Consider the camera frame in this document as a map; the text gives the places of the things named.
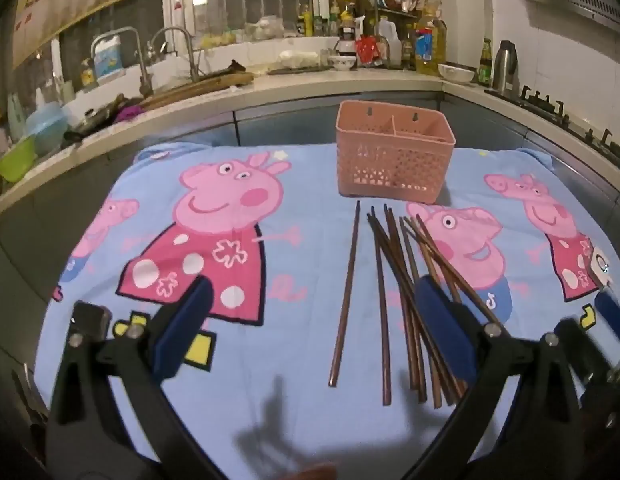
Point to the pink plastic utensil basket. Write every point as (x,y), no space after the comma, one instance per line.
(390,170)

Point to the blue and white detergent jug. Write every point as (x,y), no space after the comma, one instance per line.
(108,60)

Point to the metal sink faucet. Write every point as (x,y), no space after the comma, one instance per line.
(192,57)
(140,62)

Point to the clear bag on sill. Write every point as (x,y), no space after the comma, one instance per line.
(264,29)

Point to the bunch of brown wooden chopsticks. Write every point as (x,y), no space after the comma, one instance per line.
(345,290)

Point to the small patterned white bowl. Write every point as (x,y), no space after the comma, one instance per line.
(341,63)

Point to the large cooking oil bottle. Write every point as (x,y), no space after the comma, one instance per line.
(430,47)

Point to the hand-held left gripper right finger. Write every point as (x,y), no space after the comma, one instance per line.
(442,320)

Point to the dark glass jar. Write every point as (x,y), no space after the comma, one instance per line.
(346,40)

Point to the blue pig-printed blanket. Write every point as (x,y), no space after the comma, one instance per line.
(300,260)

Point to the white square tag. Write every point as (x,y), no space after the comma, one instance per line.
(600,265)

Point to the dark metal pan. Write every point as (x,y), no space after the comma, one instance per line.
(90,125)

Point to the dark flat tray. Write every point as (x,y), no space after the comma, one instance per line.
(290,70)

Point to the yellow produce pile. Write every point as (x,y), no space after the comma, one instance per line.
(217,40)

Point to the green plastic basin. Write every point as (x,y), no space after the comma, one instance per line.
(14,162)

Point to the wide white bowl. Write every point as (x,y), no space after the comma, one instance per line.
(456,74)

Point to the black gas stove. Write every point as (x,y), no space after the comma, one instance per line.
(565,115)

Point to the wooden cutting board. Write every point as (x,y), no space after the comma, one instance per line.
(200,87)

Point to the steel kettle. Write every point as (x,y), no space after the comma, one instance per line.
(506,70)

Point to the green glass bottle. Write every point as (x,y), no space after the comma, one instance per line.
(485,65)

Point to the red packet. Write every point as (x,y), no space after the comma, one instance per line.
(367,50)

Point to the small yellow bottle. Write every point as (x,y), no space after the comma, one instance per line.
(88,75)

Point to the white plastic bag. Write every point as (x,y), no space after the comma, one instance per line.
(297,58)

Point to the purple cloth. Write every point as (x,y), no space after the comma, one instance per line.
(128,112)

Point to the blue lidded plastic container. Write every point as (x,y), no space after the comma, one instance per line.
(46,127)

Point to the row of condiment bottles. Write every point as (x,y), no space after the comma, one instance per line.
(320,22)

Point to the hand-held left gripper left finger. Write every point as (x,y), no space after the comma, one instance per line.
(182,330)

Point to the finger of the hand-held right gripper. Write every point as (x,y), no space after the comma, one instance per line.
(611,316)

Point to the white kitchen counter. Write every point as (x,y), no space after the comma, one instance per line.
(300,82)

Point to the white plastic jug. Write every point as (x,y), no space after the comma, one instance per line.
(389,42)

